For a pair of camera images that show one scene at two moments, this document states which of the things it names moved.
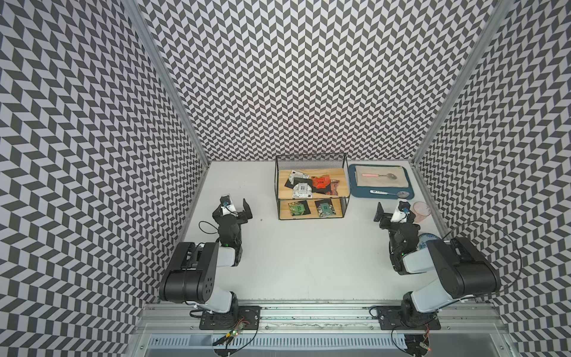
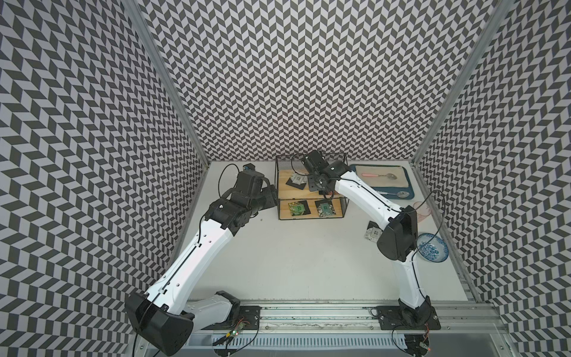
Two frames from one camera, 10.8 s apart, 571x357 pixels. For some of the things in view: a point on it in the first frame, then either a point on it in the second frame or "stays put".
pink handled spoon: (391, 175) stays put
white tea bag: (302, 190) → (373, 231)
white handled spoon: (401, 194) stays put
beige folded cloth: (381, 181) stays put
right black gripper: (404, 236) → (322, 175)
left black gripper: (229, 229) → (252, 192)
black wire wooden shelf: (311, 186) stays put
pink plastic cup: (421, 210) stays put
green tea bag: (325, 207) stays put
